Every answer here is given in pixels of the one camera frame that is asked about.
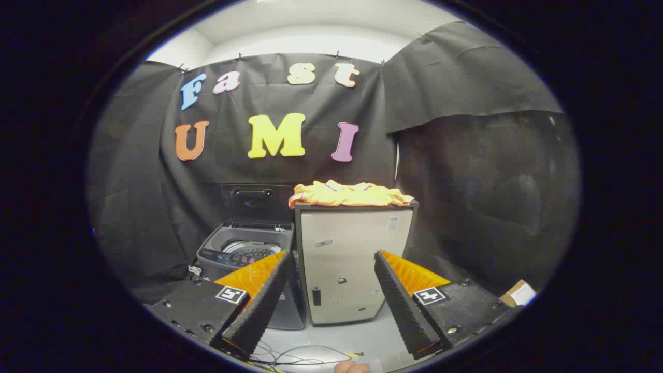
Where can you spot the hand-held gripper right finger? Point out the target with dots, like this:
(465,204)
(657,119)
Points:
(401,305)

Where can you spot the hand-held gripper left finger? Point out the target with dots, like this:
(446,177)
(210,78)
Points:
(259,311)

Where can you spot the grey top-load washing machine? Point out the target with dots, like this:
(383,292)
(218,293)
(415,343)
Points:
(243,254)

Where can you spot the orange polo shirt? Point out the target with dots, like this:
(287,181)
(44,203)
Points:
(347,194)

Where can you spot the small white cabinet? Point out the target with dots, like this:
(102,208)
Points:
(347,259)

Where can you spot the cardboard box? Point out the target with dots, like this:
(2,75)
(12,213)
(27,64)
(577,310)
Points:
(518,293)

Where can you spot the black backdrop cloth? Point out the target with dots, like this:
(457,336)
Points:
(290,103)

